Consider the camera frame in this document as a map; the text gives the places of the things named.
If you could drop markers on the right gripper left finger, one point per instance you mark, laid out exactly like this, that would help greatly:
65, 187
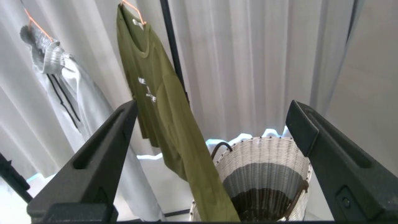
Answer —
90, 177

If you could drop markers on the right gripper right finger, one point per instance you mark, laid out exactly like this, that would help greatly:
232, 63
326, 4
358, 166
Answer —
357, 174

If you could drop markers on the pale grey shorts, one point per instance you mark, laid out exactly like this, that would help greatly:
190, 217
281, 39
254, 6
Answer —
90, 99

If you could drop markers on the green garment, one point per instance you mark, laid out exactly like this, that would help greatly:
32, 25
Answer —
174, 124

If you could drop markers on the white laundry basket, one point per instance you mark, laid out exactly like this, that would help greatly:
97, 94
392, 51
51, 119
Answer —
264, 155

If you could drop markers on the black clothes rack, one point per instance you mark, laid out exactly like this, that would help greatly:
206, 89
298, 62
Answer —
172, 46

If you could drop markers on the white curtain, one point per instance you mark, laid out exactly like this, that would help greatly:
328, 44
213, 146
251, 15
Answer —
248, 62

